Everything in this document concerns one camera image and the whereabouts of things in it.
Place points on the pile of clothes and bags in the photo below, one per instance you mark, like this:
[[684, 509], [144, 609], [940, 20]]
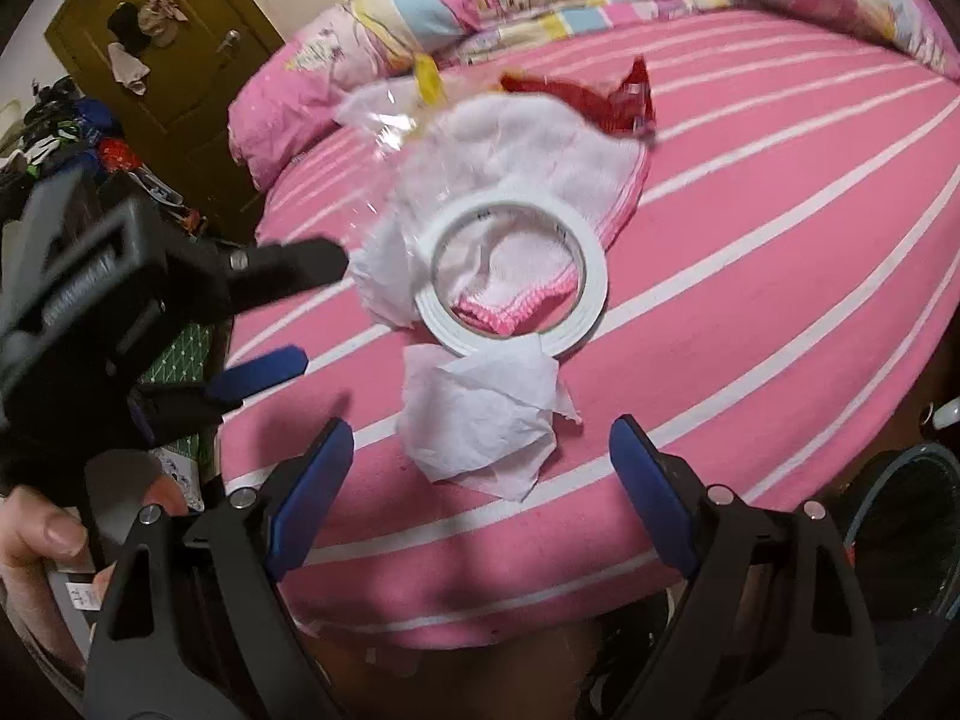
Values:
[[75, 127]]

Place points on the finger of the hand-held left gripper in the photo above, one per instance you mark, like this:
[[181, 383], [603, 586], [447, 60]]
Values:
[[300, 262], [262, 371]]

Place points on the white tape roll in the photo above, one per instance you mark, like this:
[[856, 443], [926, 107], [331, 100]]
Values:
[[442, 326]]

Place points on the brown wooden door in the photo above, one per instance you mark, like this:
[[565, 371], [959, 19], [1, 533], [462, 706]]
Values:
[[195, 105]]

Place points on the clear plastic wrapper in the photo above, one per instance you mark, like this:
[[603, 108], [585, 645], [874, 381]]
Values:
[[382, 120]]

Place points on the green patterned box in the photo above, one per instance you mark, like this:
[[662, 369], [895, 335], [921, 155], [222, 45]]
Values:
[[187, 352]]

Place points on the black hanging garment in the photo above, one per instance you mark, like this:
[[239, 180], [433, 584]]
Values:
[[126, 22]]

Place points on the pink pillow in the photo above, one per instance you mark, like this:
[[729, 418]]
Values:
[[277, 112]]

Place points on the grey round trash bin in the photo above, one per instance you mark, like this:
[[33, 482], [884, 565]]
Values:
[[915, 525]]

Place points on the white hanging cloth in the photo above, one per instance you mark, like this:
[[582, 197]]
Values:
[[127, 67]]

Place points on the person's left hand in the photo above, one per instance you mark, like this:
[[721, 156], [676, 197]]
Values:
[[41, 525]]

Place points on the white tissue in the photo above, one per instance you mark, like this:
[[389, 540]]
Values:
[[480, 420], [382, 292]]

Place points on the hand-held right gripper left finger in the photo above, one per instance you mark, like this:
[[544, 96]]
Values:
[[322, 495]]

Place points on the beige hanging garment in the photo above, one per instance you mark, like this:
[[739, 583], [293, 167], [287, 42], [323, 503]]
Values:
[[165, 15]]

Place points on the white towel with pink trim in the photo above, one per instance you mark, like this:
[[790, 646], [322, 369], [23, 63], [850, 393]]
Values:
[[525, 157]]

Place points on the red snack wrapper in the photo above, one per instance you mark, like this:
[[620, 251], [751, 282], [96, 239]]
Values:
[[622, 101]]

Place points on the pink striped bed cover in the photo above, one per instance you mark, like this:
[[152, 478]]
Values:
[[750, 240]]

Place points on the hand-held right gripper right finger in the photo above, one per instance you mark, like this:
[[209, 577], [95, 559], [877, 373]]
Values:
[[649, 495]]

